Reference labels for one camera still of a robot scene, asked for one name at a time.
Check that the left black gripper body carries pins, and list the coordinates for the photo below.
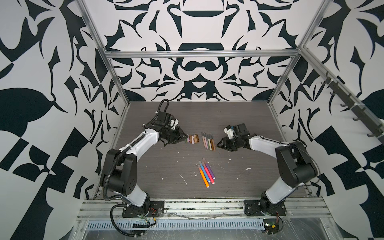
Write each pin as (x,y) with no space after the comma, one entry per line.
(173,136)

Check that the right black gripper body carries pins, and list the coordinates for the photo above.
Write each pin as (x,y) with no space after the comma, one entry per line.
(232,144)

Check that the purple marker pen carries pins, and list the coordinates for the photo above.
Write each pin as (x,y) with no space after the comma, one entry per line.
(209,168)

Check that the red pink marker pen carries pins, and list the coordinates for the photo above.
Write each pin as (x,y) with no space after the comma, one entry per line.
(209,175)

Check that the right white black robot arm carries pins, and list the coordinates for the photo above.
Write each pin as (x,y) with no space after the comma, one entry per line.
(296,167)

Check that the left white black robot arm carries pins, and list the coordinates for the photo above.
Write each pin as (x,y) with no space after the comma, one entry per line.
(119,178)

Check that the blue marker pen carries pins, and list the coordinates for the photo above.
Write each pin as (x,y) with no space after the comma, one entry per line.
(204,171)

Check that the orange marker pen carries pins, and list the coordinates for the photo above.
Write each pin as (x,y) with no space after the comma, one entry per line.
(203,177)

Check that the small green circuit board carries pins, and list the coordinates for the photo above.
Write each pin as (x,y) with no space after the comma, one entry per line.
(272,228)

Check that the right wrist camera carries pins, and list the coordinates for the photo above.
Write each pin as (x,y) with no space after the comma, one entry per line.
(229,130)

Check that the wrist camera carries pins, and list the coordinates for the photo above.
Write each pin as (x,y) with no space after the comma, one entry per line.
(174,124)
(229,130)

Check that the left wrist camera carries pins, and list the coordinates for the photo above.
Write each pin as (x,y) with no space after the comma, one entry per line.
(174,124)

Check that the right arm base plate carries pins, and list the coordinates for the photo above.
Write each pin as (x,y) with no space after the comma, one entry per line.
(263,207)

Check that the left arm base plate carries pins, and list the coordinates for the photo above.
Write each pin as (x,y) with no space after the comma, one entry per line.
(149,209)

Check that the white slotted cable duct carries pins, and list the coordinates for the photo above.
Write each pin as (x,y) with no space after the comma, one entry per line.
(205,224)

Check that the aluminium front rail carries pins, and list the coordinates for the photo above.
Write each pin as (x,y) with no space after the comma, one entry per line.
(210,208)

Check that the black wall hook rack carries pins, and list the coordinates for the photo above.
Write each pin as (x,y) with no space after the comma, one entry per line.
(351,102)

